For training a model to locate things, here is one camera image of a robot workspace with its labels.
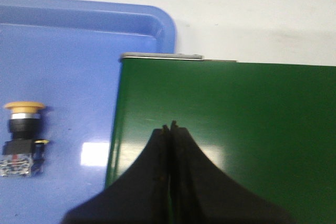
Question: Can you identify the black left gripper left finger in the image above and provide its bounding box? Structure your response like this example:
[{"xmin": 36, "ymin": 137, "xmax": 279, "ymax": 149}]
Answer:
[{"xmin": 61, "ymin": 126, "xmax": 170, "ymax": 223}]

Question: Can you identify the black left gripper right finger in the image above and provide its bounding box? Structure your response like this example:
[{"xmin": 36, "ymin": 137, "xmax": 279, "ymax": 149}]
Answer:
[{"xmin": 170, "ymin": 121, "xmax": 294, "ymax": 223}]

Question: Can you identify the yellow mushroom push button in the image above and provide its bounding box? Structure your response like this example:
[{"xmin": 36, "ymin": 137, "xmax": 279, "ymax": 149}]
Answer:
[{"xmin": 1, "ymin": 101, "xmax": 49, "ymax": 177}]

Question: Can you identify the green conveyor belt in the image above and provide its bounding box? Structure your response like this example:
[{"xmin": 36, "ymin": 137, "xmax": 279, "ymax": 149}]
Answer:
[{"xmin": 106, "ymin": 58, "xmax": 335, "ymax": 223}]

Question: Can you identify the blue plastic tray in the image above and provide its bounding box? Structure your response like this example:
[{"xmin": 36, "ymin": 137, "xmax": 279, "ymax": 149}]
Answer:
[{"xmin": 1, "ymin": 0, "xmax": 175, "ymax": 223}]

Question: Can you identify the aluminium conveyor frame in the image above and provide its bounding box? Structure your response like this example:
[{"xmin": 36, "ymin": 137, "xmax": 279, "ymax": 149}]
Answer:
[{"xmin": 119, "ymin": 52, "xmax": 237, "ymax": 62}]

